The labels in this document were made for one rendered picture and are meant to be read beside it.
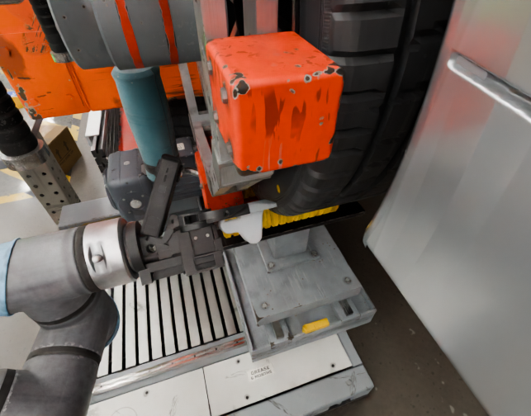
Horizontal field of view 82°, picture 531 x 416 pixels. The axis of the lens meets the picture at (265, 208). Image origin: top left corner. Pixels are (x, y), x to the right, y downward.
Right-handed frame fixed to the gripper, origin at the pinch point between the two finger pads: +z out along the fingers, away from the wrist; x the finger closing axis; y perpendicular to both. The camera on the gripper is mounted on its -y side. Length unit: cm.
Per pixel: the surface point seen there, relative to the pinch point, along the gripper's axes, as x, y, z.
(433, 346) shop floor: -36, 55, 49
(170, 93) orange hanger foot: -52, -39, -10
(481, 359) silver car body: 31.0, 10.8, 2.3
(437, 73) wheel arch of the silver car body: 32.0, -4.6, 2.3
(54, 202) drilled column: -91, -18, -64
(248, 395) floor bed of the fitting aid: -32, 47, -8
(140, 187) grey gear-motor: -49, -12, -24
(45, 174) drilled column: -84, -28, -62
